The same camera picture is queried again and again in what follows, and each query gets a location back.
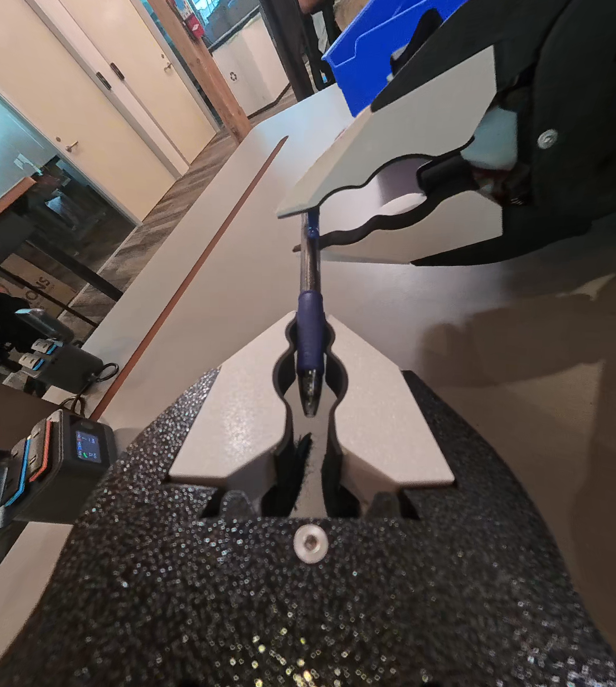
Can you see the black office chair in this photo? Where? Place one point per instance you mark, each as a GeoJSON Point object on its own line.
{"type": "Point", "coordinates": [286, 48]}

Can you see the wooden support post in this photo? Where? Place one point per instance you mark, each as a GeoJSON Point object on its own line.
{"type": "Point", "coordinates": [206, 64]}

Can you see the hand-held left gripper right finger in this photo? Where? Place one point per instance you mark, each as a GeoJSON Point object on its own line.
{"type": "Point", "coordinates": [388, 429]}

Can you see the red fire extinguisher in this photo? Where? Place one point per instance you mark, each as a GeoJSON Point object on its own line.
{"type": "Point", "coordinates": [192, 21]}

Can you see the white door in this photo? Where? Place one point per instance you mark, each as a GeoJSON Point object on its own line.
{"type": "Point", "coordinates": [141, 70]}
{"type": "Point", "coordinates": [44, 107]}

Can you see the black battery charger case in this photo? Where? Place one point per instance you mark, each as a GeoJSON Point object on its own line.
{"type": "Point", "coordinates": [61, 494]}
{"type": "Point", "coordinates": [66, 365]}

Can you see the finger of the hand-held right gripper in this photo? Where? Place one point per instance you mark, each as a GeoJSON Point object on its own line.
{"type": "Point", "coordinates": [447, 231]}
{"type": "Point", "coordinates": [393, 134]}

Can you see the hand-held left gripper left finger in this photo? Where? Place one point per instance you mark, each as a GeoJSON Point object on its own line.
{"type": "Point", "coordinates": [232, 424]}

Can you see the blue grip ballpoint pen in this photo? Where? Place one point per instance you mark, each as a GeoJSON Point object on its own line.
{"type": "Point", "coordinates": [310, 333]}

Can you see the white recycling cabinet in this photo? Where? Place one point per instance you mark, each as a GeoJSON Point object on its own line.
{"type": "Point", "coordinates": [254, 75]}

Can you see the large blue storage bin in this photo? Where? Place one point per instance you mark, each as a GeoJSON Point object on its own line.
{"type": "Point", "coordinates": [361, 53]}

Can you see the cardboard box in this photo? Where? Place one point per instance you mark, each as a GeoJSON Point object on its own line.
{"type": "Point", "coordinates": [34, 284]}

